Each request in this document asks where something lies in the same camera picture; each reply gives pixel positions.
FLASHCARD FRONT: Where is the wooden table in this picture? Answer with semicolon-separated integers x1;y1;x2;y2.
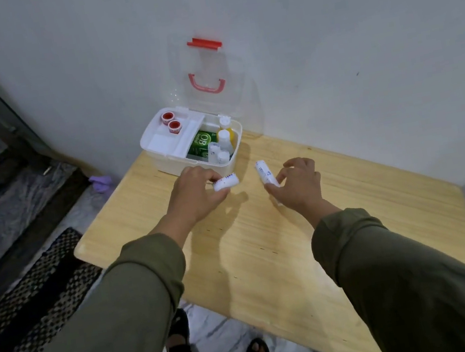
59;96;465;352

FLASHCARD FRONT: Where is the long blue print bandage roll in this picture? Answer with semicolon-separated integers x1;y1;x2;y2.
254;157;281;191

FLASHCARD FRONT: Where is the person's left hand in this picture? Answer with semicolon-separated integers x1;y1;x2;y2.
157;160;237;233

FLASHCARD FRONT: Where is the person's left forearm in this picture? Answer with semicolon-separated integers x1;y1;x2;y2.
0;215;201;352

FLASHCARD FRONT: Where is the person's right hand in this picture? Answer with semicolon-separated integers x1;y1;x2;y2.
260;154;328;221

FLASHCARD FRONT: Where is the white first aid box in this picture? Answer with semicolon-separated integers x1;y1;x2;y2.
124;28;272;190

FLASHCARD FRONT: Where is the yellow liquid bottle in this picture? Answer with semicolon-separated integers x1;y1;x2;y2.
214;114;239;150

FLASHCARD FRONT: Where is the short blue print bandage roll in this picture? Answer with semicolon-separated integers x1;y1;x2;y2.
211;172;241;193

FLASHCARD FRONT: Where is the person's right forearm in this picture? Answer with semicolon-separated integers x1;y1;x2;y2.
305;178;465;352

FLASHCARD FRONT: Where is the person's left black sandal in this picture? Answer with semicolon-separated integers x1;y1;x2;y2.
164;307;193;347

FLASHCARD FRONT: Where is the white plastic bottle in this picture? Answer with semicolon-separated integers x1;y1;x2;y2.
215;128;235;157

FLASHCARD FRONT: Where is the green medicine box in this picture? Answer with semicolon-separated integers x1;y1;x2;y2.
183;127;221;164

